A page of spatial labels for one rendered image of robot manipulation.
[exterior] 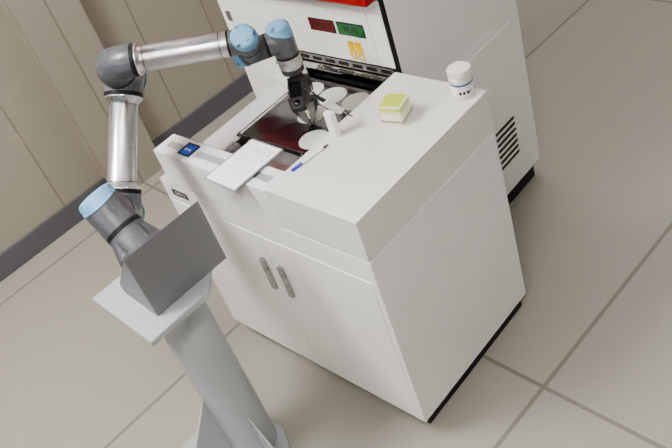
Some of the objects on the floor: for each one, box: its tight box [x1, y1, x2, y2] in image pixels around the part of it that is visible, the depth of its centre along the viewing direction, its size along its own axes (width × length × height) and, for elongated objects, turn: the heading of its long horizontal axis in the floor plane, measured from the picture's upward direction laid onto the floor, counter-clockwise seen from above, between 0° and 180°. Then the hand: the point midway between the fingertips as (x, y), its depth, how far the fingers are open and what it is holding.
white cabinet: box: [160, 130, 526, 424], centre depth 287 cm, size 64×96×82 cm, turn 68°
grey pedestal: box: [93, 270, 290, 448], centre depth 255 cm, size 51×44×82 cm
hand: (310, 122), depth 261 cm, fingers closed
